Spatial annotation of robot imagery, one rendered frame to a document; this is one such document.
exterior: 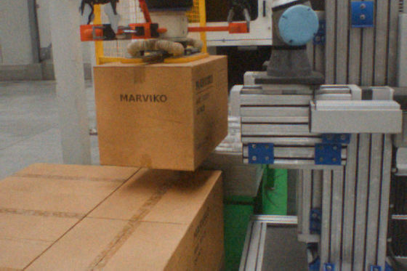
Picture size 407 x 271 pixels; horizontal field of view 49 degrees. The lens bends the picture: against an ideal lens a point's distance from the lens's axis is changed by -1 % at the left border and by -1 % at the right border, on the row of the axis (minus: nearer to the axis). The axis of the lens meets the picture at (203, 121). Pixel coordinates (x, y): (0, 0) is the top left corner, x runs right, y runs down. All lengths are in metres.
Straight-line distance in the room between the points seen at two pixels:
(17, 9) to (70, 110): 9.79
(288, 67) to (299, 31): 0.17
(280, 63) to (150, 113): 0.54
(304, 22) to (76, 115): 2.14
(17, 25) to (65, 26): 9.76
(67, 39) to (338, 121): 2.16
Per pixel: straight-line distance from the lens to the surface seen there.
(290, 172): 2.74
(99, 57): 3.64
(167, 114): 1.70
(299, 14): 1.36
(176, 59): 1.81
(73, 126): 3.24
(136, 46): 1.83
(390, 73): 1.74
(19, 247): 1.58
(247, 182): 2.19
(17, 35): 12.91
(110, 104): 1.79
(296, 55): 1.51
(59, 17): 3.19
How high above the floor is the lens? 1.20
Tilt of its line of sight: 12 degrees down
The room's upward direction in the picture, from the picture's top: 2 degrees counter-clockwise
